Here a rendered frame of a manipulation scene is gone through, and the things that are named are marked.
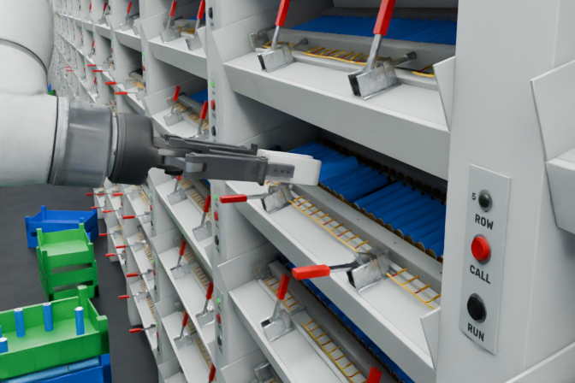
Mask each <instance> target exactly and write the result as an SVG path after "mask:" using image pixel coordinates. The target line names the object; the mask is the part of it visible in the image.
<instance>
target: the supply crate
mask: <svg viewBox="0 0 575 383"><path fill-rule="evenodd" d="M77 292H78V297H73V298H65V299H61V300H56V301H52V302H48V303H51V308H52V318H53V327H54V329H53V330H52V331H49V332H47V331H45V328H44V311H43V303H41V304H36V305H32V306H27V307H23V308H22V309H23V317H24V325H25V334H26V335H25V336H24V337H21V338H18V337H17V336H16V329H15V313H14V310H15V309H11V310H7V311H3V312H0V325H1V328H2V336H3V338H6V339H7V341H8V349H9V352H4V353H1V354H0V380H4V379H8V378H11V377H15V376H18V375H22V374H28V373H31V372H35V371H39V370H42V369H46V368H52V367H55V366H59V365H63V364H66V363H70V362H76V361H79V360H83V359H87V358H90V357H94V356H101V355H104V354H108V353H110V341H109V330H108V319H107V317H106V316H105V315H103V316H99V314H98V312H97V311H96V310H95V308H94V307H93V305H92V303H91V301H90V300H89V298H88V292H87V287H86V286H77ZM77 307H82V308H83V312H84V323H85V334H82V335H79V336H77V335H76V325H75V313H74V309H75V308H77Z"/></svg>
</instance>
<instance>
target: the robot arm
mask: <svg viewBox="0 0 575 383"><path fill-rule="evenodd" d="M54 38H55V21H54V9H53V4H52V0H0V187H16V186H24V185H30V184H52V185H54V186H59V185H62V186H80V187H90V188H99V187H101V186H103V184H104V181H105V179H106V177H108V180H109V181H110V182H111V183H116V184H125V185H134V186H140V185H142V184H144V183H145V181H146V179H147V176H148V172H149V170H150V169H151V168H159V169H163V170H164V173H165V174H168V175H174V176H180V175H182V174H183V175H182V178H184V179H186V180H199V179H208V180H232V181H246V182H257V183H258V184H259V185H260V186H264V181H265V180H270V181H278V182H286V183H294V184H301V185H309V186H316V185H317V183H318V178H319V174H320V169H321V165H322V162H321V161H320V160H314V159H313V156H307V155H300V154H293V153H286V152H279V151H271V150H258V144H254V143H252V144H251V149H247V147H246V146H244V145H235V144H224V143H218V142H213V141H207V140H202V139H196V138H185V137H181V136H178V135H177V134H172V133H165V134H164V138H161V137H154V129H153V124H152V121H151V118H150V117H148V116H145V115H134V114H127V113H121V112H120V113H119V114H116V116H115V117H113V111H112V108H111V107H110V106H109V105H108V104H105V105H104V104H98V103H92V102H87V101H83V100H77V99H71V98H69V97H55V96H51V95H48V90H47V75H48V71H49V68H50V64H51V61H52V55H53V50H54Z"/></svg>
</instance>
